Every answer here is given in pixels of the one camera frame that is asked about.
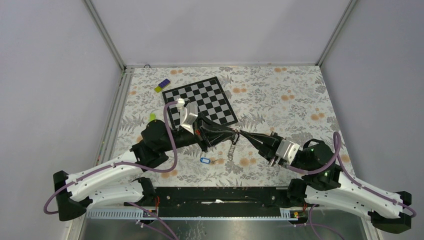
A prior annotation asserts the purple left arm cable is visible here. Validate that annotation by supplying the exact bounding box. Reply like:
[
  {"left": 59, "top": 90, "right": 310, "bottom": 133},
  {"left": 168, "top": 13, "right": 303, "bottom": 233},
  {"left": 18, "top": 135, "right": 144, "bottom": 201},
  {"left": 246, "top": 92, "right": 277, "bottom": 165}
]
[{"left": 43, "top": 100, "right": 181, "bottom": 216}]

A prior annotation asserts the black grey chessboard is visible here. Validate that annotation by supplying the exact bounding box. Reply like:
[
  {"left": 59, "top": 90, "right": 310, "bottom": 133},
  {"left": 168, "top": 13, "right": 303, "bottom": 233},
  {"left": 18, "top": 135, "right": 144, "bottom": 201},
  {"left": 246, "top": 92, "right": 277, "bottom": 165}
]
[{"left": 162, "top": 76, "right": 239, "bottom": 126}]

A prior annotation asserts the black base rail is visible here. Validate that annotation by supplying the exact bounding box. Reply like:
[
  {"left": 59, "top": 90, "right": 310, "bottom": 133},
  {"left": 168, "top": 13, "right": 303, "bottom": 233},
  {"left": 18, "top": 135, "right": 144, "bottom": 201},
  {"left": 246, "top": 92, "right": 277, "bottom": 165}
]
[{"left": 135, "top": 186, "right": 303, "bottom": 218}]

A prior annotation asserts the green arch toy block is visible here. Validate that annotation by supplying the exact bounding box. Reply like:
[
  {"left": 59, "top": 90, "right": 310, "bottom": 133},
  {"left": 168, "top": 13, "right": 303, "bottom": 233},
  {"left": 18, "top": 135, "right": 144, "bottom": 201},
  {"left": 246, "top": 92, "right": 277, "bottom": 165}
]
[{"left": 149, "top": 113, "right": 156, "bottom": 122}]

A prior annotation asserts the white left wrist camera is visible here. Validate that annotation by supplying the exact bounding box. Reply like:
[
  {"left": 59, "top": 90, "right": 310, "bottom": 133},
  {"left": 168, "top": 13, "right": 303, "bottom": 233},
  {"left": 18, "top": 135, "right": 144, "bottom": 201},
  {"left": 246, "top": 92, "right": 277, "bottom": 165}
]
[{"left": 175, "top": 98, "right": 199, "bottom": 134}]

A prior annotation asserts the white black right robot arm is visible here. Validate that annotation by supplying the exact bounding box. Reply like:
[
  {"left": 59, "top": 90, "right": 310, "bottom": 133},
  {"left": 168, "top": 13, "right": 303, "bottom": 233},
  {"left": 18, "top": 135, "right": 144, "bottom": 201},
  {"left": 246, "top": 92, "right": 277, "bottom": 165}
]
[{"left": 240, "top": 131, "right": 415, "bottom": 234}]

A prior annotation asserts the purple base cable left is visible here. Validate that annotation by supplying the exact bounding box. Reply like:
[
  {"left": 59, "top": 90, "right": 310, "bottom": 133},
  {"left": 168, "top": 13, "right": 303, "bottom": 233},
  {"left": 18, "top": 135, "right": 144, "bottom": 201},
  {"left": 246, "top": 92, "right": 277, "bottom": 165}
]
[{"left": 125, "top": 202, "right": 181, "bottom": 240}]

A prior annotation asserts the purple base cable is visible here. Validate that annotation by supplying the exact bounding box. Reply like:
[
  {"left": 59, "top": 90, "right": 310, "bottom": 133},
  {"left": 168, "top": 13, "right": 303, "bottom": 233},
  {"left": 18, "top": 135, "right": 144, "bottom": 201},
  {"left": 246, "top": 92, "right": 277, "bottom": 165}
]
[
  {"left": 291, "top": 202, "right": 345, "bottom": 240},
  {"left": 125, "top": 202, "right": 181, "bottom": 240}
]

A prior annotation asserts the purple yellow toy brick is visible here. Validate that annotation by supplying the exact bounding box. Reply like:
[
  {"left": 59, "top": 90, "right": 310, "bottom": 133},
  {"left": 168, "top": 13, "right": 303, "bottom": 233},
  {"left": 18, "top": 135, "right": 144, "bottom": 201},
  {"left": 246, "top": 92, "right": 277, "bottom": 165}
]
[{"left": 154, "top": 78, "right": 171, "bottom": 93}]

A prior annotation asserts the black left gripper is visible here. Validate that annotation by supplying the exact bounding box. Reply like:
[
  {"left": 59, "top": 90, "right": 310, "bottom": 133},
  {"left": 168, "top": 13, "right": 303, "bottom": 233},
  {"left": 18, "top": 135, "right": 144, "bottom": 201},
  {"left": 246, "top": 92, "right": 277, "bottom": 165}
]
[{"left": 162, "top": 113, "right": 237, "bottom": 153}]

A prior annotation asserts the blue capped key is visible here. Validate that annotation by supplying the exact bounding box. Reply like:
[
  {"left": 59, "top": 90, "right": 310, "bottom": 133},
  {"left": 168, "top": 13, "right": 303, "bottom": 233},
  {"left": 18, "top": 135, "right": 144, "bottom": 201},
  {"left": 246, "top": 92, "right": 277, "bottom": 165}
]
[{"left": 200, "top": 157, "right": 211, "bottom": 164}]

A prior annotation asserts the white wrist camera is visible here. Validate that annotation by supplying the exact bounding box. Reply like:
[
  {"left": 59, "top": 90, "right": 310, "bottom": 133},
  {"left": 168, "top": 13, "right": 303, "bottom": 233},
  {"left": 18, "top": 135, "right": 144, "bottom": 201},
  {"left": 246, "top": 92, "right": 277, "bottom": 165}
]
[
  {"left": 175, "top": 98, "right": 199, "bottom": 134},
  {"left": 275, "top": 139, "right": 300, "bottom": 165}
]

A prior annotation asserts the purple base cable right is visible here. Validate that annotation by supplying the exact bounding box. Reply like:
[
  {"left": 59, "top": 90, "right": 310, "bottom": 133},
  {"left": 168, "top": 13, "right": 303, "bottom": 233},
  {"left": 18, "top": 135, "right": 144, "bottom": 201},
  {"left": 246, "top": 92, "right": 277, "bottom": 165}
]
[{"left": 291, "top": 202, "right": 345, "bottom": 240}]

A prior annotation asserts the floral table mat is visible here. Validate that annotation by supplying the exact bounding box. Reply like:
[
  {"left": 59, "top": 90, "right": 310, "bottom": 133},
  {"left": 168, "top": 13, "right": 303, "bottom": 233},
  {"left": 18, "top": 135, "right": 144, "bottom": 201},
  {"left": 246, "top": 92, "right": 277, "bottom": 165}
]
[{"left": 112, "top": 66, "right": 340, "bottom": 187}]

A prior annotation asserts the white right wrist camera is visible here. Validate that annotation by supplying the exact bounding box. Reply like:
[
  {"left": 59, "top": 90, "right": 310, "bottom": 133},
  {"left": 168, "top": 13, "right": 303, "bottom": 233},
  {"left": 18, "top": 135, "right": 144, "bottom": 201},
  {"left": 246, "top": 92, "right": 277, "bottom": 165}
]
[{"left": 275, "top": 139, "right": 300, "bottom": 165}]

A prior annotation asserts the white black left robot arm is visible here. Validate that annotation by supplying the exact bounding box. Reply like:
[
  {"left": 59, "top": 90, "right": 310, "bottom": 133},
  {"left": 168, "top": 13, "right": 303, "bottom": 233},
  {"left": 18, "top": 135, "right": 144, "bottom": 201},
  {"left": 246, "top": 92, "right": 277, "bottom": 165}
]
[{"left": 43, "top": 115, "right": 240, "bottom": 222}]

